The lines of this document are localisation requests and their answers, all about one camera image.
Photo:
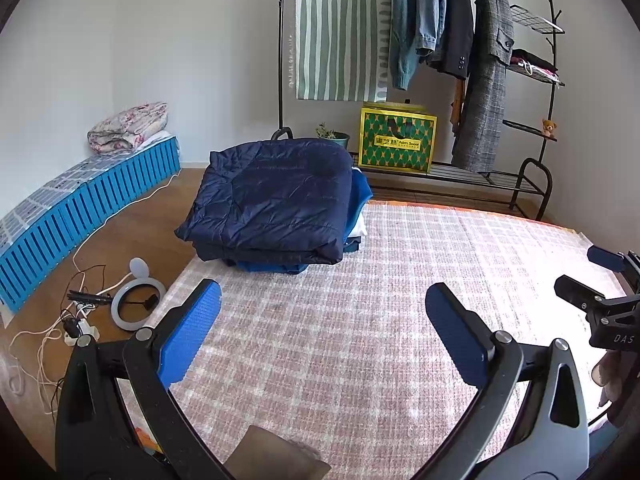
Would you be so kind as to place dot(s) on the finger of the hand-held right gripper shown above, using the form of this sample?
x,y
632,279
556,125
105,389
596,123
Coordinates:
x,y
577,290
607,257

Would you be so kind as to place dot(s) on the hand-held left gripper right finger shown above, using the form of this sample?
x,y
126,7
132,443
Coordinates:
x,y
457,340

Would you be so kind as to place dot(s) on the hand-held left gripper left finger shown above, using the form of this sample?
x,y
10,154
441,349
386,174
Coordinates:
x,y
192,335

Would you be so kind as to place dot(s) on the navy puffer jacket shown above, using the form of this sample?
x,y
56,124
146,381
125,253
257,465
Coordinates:
x,y
270,200

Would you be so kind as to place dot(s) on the black metal clothes rack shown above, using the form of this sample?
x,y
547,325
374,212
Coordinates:
x,y
450,170

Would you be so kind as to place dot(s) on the folded clothes on rack shelf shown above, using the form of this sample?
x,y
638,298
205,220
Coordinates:
x,y
535,64

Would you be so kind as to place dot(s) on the person's right hand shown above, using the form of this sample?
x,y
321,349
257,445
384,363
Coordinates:
x,y
612,377

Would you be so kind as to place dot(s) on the white round disc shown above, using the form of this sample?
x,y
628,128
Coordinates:
x,y
138,267

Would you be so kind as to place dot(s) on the white power strip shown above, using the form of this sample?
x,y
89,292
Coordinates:
x,y
82,329

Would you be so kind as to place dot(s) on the pink checked blanket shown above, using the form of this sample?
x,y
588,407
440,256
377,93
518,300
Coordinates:
x,y
350,310

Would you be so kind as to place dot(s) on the small teddy bear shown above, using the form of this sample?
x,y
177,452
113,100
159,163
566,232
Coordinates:
x,y
549,128

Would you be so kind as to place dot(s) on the blue white fleece garment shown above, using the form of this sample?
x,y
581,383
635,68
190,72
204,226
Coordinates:
x,y
362,192

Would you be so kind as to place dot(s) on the white folded sheet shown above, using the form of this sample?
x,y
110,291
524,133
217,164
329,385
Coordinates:
x,y
156,140

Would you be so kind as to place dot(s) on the grey plaid coat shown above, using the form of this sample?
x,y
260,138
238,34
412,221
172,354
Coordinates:
x,y
482,100

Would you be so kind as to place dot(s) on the green yellow patterned box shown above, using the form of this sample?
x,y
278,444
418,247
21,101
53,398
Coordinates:
x,y
397,140

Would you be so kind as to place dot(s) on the orange scarf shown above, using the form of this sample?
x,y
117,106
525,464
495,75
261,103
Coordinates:
x,y
456,105

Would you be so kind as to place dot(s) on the floral quilt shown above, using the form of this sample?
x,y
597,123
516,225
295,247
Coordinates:
x,y
125,127

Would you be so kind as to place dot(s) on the small potted plant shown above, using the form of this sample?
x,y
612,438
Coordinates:
x,y
331,136

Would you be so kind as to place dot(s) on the dark blazer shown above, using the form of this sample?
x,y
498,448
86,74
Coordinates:
x,y
457,25

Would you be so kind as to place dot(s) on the teal knit sweater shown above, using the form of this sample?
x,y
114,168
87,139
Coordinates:
x,y
402,35

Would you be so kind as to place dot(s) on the denim jacket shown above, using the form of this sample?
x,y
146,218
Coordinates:
x,y
430,10

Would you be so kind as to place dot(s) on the green striped cloth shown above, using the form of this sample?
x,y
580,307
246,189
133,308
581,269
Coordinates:
x,y
340,35

